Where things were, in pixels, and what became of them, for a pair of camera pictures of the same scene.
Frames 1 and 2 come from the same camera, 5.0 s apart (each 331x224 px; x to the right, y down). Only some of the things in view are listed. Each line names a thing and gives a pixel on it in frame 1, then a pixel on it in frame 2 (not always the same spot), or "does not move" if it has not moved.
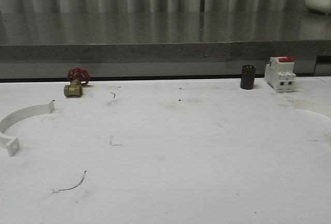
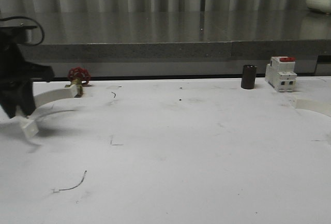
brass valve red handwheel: (76, 75) does not move
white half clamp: (322, 107) does not move
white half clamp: (11, 142) -> (30, 127)
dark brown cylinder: (247, 77) does not move
